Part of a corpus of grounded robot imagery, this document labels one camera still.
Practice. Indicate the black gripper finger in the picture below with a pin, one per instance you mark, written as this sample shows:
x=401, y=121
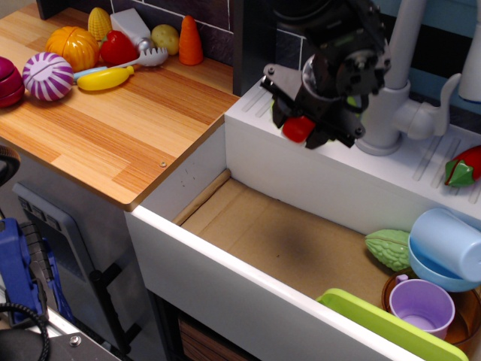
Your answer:
x=318, y=137
x=282, y=111

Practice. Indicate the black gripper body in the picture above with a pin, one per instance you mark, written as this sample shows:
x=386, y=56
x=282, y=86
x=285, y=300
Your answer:
x=298, y=88

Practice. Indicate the red white toy sushi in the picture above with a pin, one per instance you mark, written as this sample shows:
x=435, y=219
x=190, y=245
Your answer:
x=298, y=129

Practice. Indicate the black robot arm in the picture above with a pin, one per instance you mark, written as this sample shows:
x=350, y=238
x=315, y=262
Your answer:
x=350, y=58

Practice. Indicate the green toy plate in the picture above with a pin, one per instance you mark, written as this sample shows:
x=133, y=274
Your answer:
x=342, y=118

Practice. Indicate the grey toy faucet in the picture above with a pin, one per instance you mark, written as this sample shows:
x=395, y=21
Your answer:
x=391, y=113

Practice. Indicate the orange toy carrot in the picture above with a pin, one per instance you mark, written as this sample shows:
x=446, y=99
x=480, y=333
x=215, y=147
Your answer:
x=190, y=46

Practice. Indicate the yellow toy potato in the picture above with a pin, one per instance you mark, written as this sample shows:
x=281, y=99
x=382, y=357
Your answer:
x=166, y=36

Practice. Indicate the green toy bitter gourd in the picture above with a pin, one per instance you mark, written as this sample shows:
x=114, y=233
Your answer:
x=390, y=247

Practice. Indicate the grey pasta spoon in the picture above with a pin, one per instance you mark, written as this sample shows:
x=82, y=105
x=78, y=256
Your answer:
x=149, y=58

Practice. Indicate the red toy pepper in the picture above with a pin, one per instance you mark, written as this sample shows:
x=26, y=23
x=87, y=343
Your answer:
x=464, y=169

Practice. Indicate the blue toy bowl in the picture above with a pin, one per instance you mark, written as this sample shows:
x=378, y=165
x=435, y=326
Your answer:
x=428, y=270

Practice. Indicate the light blue toy cup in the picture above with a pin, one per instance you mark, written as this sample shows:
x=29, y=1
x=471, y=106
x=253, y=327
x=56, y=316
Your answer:
x=449, y=242

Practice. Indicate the white toy bottle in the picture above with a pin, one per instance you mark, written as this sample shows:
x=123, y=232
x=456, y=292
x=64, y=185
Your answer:
x=130, y=23

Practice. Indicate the red toy strawberry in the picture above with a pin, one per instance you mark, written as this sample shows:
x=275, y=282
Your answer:
x=117, y=48

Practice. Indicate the yellow toy banana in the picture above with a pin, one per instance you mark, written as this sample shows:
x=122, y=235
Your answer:
x=105, y=79

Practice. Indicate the yellow toy corn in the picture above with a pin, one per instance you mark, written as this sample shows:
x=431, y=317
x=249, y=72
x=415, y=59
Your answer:
x=99, y=23

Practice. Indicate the purple toy cup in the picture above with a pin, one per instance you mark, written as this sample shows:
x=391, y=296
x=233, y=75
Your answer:
x=422, y=304

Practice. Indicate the orange toy pumpkin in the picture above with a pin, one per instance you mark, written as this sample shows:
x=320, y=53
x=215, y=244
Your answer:
x=76, y=45

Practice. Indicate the lime green tray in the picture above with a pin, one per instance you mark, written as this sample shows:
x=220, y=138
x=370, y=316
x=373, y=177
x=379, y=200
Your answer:
x=389, y=327

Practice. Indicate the purple white toy onion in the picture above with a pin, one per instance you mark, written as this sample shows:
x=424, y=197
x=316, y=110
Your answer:
x=48, y=76

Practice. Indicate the orange transparent toy bowl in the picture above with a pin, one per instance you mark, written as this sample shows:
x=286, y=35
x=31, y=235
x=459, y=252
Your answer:
x=466, y=324

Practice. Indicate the magenta toy vegetable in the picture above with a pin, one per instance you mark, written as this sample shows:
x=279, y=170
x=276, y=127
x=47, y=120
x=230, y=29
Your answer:
x=11, y=86

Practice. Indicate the blue clamp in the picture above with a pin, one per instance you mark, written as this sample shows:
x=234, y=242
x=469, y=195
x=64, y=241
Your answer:
x=29, y=270

